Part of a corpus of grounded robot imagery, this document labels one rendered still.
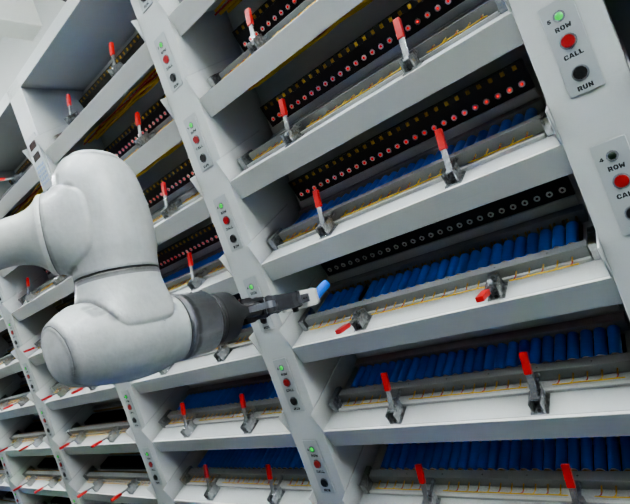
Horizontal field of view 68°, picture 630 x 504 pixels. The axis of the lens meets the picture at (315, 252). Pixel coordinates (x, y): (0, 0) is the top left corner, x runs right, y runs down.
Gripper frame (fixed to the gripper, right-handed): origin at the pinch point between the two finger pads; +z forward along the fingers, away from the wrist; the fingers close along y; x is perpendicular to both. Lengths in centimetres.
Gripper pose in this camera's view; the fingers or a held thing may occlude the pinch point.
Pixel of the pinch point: (299, 300)
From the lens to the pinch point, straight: 83.5
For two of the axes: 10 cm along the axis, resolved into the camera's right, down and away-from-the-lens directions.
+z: 6.3, -0.6, 7.7
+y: -7.3, 2.8, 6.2
